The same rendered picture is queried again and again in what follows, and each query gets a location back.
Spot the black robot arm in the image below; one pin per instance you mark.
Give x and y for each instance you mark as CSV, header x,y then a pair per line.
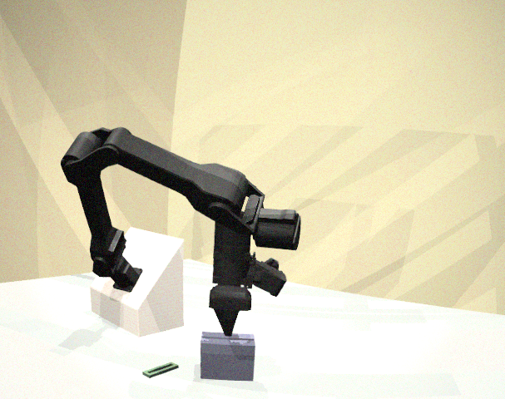
x,y
216,191

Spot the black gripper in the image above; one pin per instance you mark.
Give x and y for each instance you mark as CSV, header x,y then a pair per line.
x,y
228,298

